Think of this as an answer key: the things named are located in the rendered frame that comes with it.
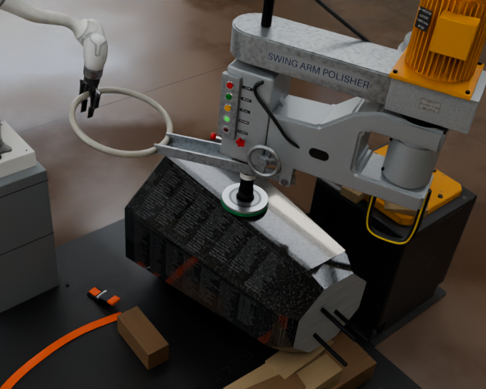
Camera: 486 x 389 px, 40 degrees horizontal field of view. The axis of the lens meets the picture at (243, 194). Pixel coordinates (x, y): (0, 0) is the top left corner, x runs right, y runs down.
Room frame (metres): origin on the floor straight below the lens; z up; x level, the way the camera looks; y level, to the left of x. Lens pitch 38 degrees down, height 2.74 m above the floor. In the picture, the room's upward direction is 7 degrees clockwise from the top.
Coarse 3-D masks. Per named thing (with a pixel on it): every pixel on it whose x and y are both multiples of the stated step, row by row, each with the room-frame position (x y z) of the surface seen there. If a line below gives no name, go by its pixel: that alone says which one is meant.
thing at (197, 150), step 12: (156, 144) 2.48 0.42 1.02; (168, 144) 2.55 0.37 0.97; (180, 144) 2.55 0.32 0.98; (192, 144) 2.53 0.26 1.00; (204, 144) 2.51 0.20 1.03; (216, 144) 2.49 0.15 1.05; (168, 156) 2.45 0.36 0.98; (180, 156) 2.43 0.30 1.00; (192, 156) 2.41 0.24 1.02; (204, 156) 2.39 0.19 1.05; (216, 156) 2.45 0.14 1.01; (228, 168) 2.34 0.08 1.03; (240, 168) 2.32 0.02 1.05; (276, 180) 2.26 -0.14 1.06
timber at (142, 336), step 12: (132, 312) 2.24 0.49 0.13; (120, 324) 2.18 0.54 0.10; (132, 324) 2.16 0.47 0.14; (144, 324) 2.17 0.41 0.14; (132, 336) 2.09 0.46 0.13; (144, 336) 2.09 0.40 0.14; (156, 336) 2.10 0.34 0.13; (132, 348) 2.09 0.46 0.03; (144, 348) 2.02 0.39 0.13; (156, 348) 2.03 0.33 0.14; (168, 348) 2.06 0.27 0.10; (144, 360) 2.01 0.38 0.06; (156, 360) 2.01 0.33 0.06
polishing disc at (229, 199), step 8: (232, 184) 2.45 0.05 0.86; (224, 192) 2.39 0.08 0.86; (232, 192) 2.40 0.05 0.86; (256, 192) 2.42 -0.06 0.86; (264, 192) 2.42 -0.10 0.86; (224, 200) 2.33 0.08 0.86; (232, 200) 2.34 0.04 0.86; (256, 200) 2.36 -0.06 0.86; (264, 200) 2.37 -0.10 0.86; (232, 208) 2.28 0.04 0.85; (240, 208) 2.29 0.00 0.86; (248, 208) 2.29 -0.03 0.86; (256, 208) 2.30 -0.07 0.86
